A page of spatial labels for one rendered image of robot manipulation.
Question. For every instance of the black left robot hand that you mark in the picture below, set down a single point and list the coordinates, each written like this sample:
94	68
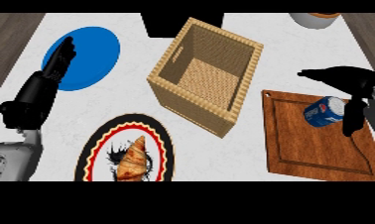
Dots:
35	95

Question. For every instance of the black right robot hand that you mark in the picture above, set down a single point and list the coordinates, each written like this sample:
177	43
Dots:
355	82

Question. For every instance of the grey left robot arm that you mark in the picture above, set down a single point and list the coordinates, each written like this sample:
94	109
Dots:
19	155

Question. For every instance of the blue soda can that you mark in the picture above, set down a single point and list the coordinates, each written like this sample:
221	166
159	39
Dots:
324	111

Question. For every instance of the brown wooden cutting board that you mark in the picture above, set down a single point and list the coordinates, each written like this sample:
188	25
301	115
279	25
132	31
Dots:
312	142

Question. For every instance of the square wicker basket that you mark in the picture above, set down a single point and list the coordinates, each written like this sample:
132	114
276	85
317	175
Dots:
208	76

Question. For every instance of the blue round plate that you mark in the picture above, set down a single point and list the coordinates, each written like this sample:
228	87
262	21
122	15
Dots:
91	56

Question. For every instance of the white round pot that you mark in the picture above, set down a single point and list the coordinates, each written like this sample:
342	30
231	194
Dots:
315	20

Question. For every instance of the black red patterned plate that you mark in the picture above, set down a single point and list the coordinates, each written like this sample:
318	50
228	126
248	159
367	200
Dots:
100	148

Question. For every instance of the brown croissant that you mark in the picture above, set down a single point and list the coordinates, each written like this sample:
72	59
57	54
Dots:
134	162

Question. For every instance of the black appliance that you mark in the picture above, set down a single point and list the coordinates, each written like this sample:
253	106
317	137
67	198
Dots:
183	24

